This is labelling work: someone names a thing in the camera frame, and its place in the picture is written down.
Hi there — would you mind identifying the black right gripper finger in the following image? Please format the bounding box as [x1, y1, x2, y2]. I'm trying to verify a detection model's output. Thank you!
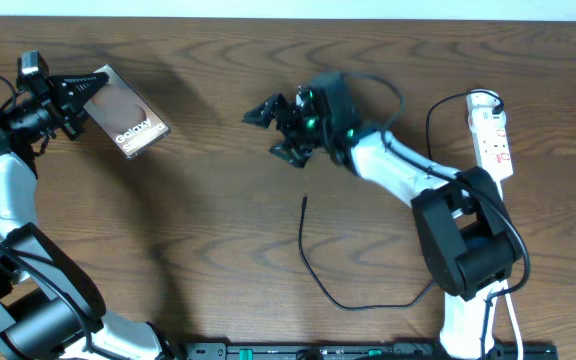
[242, 94, 287, 129]
[269, 140, 313, 168]

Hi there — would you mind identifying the black charger cable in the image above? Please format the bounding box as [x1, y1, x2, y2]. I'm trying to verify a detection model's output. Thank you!
[297, 91, 505, 312]

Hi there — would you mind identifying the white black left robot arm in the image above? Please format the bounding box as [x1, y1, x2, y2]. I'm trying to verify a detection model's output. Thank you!
[0, 70, 183, 359]

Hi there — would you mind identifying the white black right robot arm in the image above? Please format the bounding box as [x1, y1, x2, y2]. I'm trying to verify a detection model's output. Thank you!
[243, 72, 531, 359]

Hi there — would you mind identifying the white charger adapter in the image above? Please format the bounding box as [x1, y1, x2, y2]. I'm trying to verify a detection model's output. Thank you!
[468, 107, 507, 133]

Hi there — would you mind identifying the white power strip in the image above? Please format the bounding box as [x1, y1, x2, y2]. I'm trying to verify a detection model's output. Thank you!
[466, 89, 513, 183]

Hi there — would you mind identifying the white power strip cord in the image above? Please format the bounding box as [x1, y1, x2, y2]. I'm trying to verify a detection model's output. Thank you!
[495, 180, 525, 360]

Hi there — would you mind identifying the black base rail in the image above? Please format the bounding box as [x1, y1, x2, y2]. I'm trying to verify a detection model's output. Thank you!
[182, 341, 559, 360]

